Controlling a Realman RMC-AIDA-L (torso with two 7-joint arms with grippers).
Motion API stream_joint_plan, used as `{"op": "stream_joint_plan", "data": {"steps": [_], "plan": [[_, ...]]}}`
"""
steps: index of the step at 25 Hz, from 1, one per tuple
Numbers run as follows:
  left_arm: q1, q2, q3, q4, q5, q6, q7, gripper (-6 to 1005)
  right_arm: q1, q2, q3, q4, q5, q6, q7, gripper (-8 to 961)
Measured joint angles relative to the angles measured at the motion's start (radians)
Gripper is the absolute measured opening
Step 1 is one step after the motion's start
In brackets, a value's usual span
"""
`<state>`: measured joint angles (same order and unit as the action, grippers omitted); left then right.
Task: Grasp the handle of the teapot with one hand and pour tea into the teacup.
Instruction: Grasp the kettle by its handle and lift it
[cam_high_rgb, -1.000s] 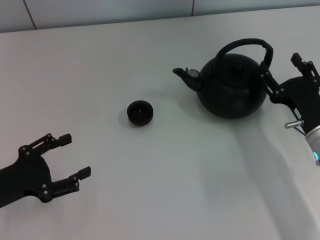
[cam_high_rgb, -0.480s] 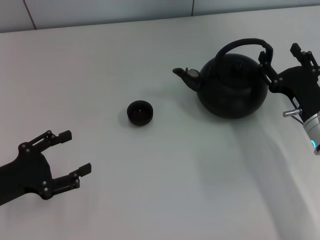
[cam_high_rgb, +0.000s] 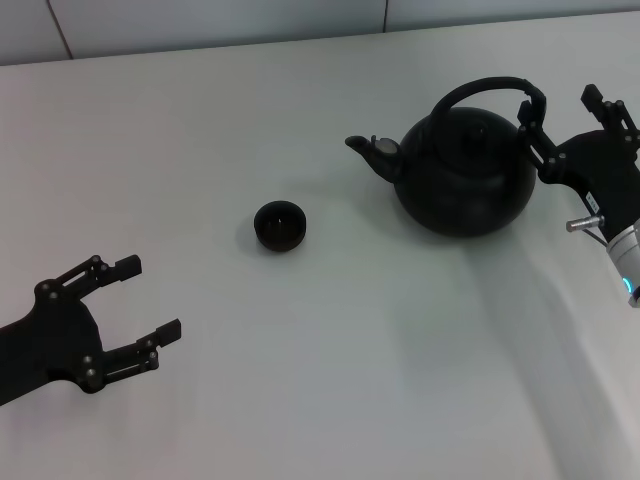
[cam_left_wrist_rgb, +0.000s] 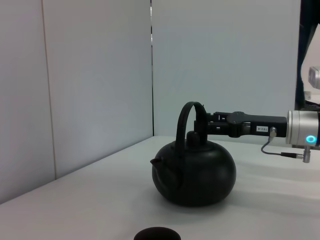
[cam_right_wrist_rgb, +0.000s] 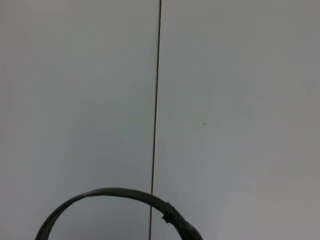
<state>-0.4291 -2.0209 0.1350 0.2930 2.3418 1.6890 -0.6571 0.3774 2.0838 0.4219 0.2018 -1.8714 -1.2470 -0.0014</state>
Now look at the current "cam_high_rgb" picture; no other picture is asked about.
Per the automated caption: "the small dark teacup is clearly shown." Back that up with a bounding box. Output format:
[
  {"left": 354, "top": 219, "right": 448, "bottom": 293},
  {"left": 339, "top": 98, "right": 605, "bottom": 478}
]
[{"left": 253, "top": 199, "right": 308, "bottom": 253}]

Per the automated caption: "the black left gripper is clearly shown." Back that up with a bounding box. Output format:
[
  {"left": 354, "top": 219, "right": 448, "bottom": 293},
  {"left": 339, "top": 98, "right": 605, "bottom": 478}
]
[{"left": 0, "top": 253, "right": 182, "bottom": 407}]

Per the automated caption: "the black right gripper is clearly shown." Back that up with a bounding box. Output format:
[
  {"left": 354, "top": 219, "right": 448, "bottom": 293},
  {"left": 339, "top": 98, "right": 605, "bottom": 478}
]
[{"left": 516, "top": 83, "right": 640, "bottom": 245}]

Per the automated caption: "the black round teapot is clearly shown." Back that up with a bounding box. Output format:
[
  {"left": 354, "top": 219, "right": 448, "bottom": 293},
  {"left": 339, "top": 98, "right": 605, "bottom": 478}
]
[{"left": 343, "top": 75, "right": 549, "bottom": 240}]

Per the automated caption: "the right gripper cable with connector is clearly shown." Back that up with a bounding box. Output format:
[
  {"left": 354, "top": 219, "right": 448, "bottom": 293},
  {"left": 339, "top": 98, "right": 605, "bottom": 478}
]
[{"left": 565, "top": 213, "right": 612, "bottom": 249}]

